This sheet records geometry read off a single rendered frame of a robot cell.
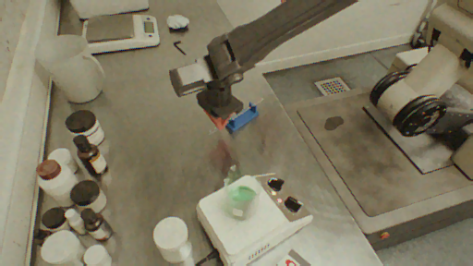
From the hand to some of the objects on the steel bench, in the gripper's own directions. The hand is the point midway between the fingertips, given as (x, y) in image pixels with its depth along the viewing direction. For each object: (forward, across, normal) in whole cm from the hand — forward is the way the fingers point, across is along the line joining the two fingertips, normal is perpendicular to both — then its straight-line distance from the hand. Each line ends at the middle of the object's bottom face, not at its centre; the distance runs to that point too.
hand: (221, 126), depth 75 cm
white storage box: (+3, +93, -16) cm, 94 cm away
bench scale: (+3, +61, -4) cm, 61 cm away
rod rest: (+3, 0, -8) cm, 8 cm away
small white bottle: (+3, -1, +38) cm, 38 cm away
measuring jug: (+3, +39, +19) cm, 44 cm away
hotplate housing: (+3, -23, +12) cm, 26 cm away
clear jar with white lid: (+3, -17, +26) cm, 31 cm away
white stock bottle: (+3, +9, +37) cm, 38 cm away
